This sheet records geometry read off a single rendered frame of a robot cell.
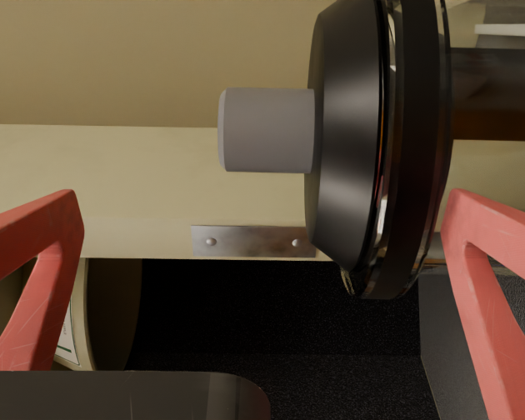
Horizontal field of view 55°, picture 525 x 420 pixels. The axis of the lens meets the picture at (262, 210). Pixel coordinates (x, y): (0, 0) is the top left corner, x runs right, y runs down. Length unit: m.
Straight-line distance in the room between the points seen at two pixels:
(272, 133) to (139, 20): 0.54
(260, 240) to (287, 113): 0.14
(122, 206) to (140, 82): 0.44
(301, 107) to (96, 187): 0.18
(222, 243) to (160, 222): 0.04
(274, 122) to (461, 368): 0.38
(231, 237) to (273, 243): 0.02
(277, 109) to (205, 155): 0.18
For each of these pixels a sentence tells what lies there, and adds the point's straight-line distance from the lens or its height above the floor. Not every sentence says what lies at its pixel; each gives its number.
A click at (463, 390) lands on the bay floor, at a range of 0.50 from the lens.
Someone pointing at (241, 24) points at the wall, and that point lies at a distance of 0.68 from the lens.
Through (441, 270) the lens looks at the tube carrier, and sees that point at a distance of 0.16.
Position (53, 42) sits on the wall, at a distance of 0.73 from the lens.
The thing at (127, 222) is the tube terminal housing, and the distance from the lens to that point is 0.29.
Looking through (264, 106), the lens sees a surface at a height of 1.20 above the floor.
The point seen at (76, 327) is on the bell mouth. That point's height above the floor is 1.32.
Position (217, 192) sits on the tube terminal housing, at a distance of 0.30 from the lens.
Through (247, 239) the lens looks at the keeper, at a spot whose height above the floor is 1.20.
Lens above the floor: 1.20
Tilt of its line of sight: 1 degrees down
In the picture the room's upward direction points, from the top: 89 degrees counter-clockwise
